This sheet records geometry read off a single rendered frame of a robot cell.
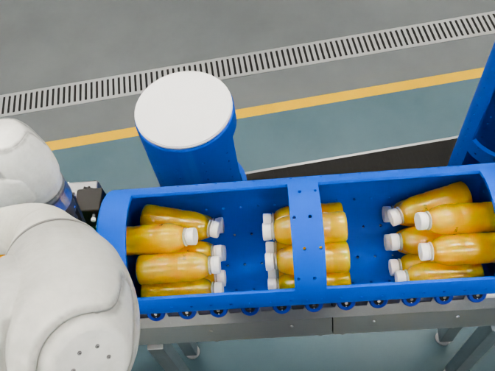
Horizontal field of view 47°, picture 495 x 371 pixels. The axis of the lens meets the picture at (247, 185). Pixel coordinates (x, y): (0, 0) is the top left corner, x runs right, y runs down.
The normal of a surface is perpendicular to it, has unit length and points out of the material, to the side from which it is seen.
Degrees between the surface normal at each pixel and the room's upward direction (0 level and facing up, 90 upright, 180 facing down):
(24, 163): 78
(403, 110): 0
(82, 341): 59
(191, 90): 0
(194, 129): 0
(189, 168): 90
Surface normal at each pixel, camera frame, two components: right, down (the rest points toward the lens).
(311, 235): -0.07, -0.14
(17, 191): 0.49, 0.69
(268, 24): -0.09, -0.52
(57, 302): -0.05, -0.75
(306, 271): -0.03, 0.35
